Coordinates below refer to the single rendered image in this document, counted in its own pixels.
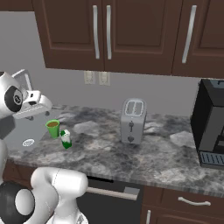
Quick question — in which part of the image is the brown base cupboard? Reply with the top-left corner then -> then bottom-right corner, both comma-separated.
2,159 -> 33,189

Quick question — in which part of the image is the brown wall cupboard door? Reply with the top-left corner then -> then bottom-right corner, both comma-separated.
171,0 -> 224,80
31,0 -> 106,72
101,0 -> 184,75

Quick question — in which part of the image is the brown base cupboard door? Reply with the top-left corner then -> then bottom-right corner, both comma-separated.
139,204 -> 224,224

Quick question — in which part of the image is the green and white carton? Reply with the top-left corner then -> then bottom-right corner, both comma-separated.
59,129 -> 73,151

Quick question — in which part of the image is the brown wall cupboard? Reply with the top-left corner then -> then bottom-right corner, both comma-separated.
0,0 -> 35,12

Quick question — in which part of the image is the silver base cupboard handle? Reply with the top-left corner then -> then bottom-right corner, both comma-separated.
145,209 -> 152,224

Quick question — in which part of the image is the green cup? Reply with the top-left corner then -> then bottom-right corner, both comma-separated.
45,118 -> 61,140

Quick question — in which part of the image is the grey toaster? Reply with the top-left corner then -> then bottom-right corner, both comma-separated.
120,97 -> 148,146

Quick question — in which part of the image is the black coffee machine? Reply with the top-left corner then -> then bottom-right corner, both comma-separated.
190,78 -> 224,171

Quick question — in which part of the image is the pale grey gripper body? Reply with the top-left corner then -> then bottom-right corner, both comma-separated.
12,94 -> 53,121

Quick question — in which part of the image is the grey sink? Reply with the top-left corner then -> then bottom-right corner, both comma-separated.
3,107 -> 64,156

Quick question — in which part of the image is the silver tap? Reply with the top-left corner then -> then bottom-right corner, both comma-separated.
11,68 -> 33,95

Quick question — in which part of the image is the silver drawer handle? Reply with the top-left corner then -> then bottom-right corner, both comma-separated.
177,196 -> 212,207

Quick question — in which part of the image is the brown drawer front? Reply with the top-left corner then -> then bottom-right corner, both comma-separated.
159,187 -> 224,219

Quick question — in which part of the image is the cream wall socket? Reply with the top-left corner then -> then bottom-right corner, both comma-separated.
83,70 -> 96,86
98,71 -> 111,88

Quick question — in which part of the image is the black dishwasher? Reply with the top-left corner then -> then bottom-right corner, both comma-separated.
74,174 -> 145,224

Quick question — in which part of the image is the silver dishwasher handle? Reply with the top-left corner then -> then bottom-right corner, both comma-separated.
85,186 -> 140,202

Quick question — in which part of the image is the silver cupboard door handle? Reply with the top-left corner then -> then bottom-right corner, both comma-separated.
181,4 -> 198,65
105,4 -> 113,61
92,4 -> 101,60

